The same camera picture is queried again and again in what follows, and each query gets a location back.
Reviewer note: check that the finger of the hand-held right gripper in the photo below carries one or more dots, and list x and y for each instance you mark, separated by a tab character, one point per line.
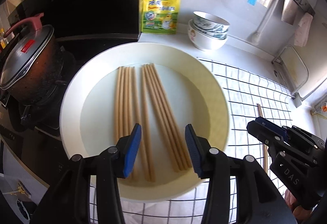
273	126
260	132

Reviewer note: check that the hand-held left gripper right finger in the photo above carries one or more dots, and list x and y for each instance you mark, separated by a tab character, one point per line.
193	152

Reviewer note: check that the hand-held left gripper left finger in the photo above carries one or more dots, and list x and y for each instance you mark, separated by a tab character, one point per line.
132	149

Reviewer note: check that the single wooden chopstick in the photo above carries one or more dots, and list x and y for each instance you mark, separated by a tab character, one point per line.
265	160

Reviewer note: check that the large cream round plate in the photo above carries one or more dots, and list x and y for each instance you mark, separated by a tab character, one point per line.
102	111

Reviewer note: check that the row of wooden chopsticks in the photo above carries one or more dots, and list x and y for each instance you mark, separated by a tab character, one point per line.
158	101

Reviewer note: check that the person's right hand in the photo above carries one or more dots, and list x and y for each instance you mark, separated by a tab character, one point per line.
300	213

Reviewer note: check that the metal cutting board rack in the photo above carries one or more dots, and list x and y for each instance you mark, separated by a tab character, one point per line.
297	101

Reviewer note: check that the white blue checkered cloth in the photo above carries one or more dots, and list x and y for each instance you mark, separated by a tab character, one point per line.
245	91

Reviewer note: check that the white cutting board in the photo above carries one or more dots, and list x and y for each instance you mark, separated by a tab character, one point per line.
296	70

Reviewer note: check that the pink hanging cloth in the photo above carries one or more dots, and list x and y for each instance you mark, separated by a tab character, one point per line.
302	32

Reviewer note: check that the large white bowl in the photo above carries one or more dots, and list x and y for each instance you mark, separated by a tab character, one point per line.
207	43

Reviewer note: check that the floral patterned bowl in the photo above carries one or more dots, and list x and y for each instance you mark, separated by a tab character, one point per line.
217	34
209	22

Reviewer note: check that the white hanging dish brush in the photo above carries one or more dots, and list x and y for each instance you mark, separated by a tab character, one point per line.
265	16

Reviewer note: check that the black gas stove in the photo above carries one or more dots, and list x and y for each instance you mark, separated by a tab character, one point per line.
81	45

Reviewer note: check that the dark brown cooking pot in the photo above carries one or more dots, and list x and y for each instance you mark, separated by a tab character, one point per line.
43	73

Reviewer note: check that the hanging steel cleaver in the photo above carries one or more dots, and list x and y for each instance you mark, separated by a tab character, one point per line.
290	9

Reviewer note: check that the yellow green refill pouch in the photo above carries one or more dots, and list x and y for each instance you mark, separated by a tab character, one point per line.
158	9

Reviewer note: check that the white wall socket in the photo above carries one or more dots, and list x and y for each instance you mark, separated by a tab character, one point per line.
322	109

